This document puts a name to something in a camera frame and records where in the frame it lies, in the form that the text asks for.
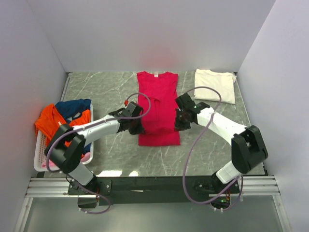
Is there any pink red t-shirt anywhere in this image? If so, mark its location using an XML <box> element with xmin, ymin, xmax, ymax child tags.
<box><xmin>137</xmin><ymin>71</ymin><xmax>181</xmax><ymax>146</ymax></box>

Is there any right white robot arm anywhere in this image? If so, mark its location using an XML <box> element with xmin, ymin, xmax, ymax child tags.
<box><xmin>175</xmin><ymin>93</ymin><xmax>268</xmax><ymax>193</ymax></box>

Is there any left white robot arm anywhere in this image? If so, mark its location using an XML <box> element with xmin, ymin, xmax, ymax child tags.
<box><xmin>45</xmin><ymin>101</ymin><xmax>144</xmax><ymax>194</ymax></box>

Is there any folded white t-shirt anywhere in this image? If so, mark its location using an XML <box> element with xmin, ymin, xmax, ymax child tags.
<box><xmin>194</xmin><ymin>69</ymin><xmax>237</xmax><ymax>104</ymax></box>

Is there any light pink garment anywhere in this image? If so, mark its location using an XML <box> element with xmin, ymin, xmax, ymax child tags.
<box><xmin>42</xmin><ymin>152</ymin><xmax>91</xmax><ymax>168</ymax></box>

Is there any dark blue t-shirt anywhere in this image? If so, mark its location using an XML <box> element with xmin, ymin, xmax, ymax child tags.
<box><xmin>55</xmin><ymin>98</ymin><xmax>94</xmax><ymax>155</ymax></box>

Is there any black base beam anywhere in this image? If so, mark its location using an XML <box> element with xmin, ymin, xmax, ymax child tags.
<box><xmin>67</xmin><ymin>176</ymin><xmax>242</xmax><ymax>209</ymax></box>

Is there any orange t-shirt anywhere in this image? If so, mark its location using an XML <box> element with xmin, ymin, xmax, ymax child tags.
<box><xmin>34</xmin><ymin>104</ymin><xmax>91</xmax><ymax>146</ymax></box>

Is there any white plastic laundry basket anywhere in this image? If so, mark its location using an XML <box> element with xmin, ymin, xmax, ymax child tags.
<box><xmin>34</xmin><ymin>103</ymin><xmax>93</xmax><ymax>172</ymax></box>

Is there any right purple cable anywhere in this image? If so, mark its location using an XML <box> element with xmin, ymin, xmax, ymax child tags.
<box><xmin>182</xmin><ymin>86</ymin><xmax>243</xmax><ymax>206</ymax></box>

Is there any aluminium frame rail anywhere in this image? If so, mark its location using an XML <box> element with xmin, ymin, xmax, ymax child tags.
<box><xmin>14</xmin><ymin>175</ymin><xmax>291</xmax><ymax>232</ymax></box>

